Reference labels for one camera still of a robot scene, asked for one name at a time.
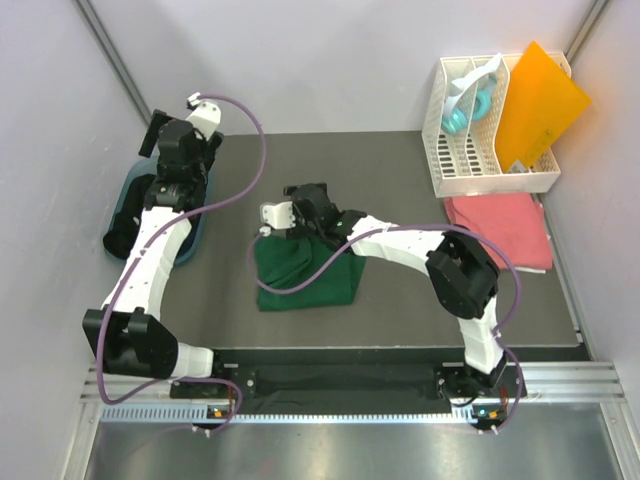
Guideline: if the green t shirt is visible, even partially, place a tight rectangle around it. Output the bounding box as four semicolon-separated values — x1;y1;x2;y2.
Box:
252;236;366;312

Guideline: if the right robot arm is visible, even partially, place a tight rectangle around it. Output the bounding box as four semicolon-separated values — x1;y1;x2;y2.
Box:
283;183;507;396

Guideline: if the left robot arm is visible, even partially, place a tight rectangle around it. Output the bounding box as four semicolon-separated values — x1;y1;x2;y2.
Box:
82;101;227;397

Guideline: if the black t shirt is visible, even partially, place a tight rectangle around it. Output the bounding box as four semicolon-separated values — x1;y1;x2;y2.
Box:
102;173;202;265

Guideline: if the white perforated file organizer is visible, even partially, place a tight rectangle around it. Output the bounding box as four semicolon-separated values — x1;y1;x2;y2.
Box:
421;53;561;198

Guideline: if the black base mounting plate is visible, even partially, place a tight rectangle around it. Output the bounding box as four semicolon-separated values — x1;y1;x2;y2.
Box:
169;346;529;416

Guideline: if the pink folded t shirt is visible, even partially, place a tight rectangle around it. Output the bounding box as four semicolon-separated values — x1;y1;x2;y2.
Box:
444;193;553;272

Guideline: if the orange plastic folder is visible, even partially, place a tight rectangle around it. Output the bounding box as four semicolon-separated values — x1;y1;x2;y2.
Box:
495;41;591;173

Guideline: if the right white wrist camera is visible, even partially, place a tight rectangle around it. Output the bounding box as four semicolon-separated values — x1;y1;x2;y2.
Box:
259;201;296;236

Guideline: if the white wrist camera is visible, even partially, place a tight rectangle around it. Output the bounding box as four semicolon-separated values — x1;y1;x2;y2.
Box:
259;201;296;236
186;92;222;140

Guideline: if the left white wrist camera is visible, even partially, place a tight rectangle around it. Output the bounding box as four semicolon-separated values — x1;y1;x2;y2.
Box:
186;92;222;140

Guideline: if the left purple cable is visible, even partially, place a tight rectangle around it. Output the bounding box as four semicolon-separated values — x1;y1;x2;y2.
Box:
95;92;268;436

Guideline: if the purple cable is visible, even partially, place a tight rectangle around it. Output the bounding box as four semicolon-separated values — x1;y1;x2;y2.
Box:
248;224;525;434
95;92;268;436

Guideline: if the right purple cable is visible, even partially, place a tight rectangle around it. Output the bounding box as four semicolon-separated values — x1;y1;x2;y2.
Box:
248;224;525;434

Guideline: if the grey slotted cable duct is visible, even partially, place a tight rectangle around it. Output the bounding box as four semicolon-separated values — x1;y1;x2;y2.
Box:
100;403;498;424

